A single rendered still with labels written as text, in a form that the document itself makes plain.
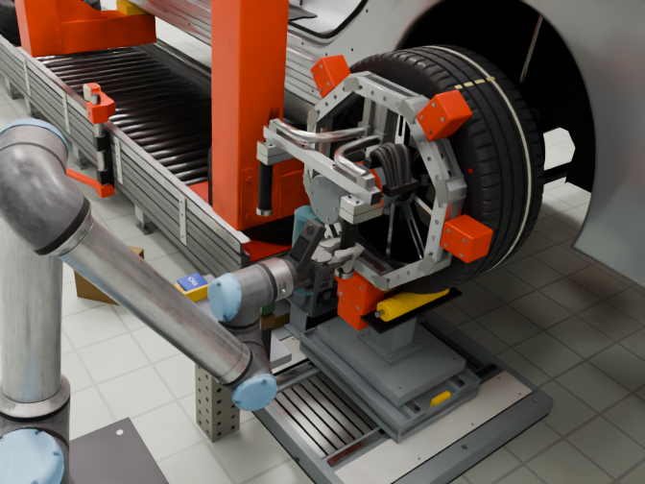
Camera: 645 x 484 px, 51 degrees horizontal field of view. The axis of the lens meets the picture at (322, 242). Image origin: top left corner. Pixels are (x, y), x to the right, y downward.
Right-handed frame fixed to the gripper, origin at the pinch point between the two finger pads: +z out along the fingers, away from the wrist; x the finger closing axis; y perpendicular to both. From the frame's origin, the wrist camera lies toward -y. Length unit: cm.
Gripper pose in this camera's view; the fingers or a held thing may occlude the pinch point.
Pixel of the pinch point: (353, 243)
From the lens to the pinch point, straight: 157.8
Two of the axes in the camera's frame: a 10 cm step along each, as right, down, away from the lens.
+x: 6.1, 4.6, -6.4
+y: -0.8, 8.4, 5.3
